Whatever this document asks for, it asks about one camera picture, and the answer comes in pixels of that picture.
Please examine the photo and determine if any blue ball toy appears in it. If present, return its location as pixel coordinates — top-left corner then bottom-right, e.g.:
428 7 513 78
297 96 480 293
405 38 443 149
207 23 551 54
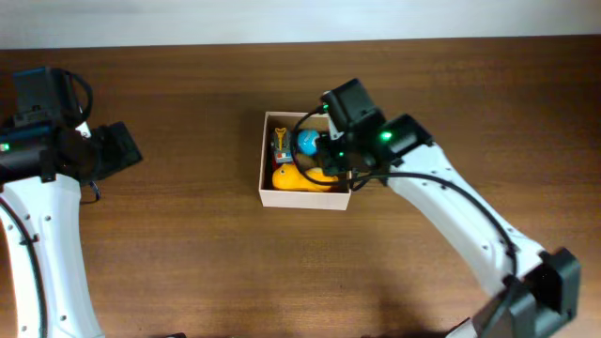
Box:
297 130 320 156

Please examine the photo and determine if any red toy fire truck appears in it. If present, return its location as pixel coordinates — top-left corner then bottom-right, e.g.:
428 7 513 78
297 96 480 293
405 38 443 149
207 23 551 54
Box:
270 127 293 169

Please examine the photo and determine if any yellow toy dog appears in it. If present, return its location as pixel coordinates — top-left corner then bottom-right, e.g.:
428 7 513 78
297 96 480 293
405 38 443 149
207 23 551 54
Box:
271 163 338 192

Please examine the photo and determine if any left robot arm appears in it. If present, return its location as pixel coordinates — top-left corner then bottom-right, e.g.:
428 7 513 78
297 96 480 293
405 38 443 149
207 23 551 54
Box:
1 67 143 337

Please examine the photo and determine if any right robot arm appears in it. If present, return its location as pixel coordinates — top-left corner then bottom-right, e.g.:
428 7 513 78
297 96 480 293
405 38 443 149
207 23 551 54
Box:
318 79 581 338

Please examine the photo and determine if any white cardboard box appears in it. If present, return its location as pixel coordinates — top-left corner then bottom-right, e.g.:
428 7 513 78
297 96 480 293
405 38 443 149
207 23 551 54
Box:
258 112 351 210

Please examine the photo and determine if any left black cable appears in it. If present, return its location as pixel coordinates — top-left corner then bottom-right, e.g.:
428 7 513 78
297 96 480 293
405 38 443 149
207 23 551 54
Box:
0 68 102 338

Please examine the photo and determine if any black cable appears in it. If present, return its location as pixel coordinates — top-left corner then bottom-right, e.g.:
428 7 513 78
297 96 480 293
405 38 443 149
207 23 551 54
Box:
0 68 102 338
289 105 520 338

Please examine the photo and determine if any right black cable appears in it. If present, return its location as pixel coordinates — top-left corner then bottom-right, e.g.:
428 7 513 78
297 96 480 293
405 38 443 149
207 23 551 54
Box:
289 105 520 338

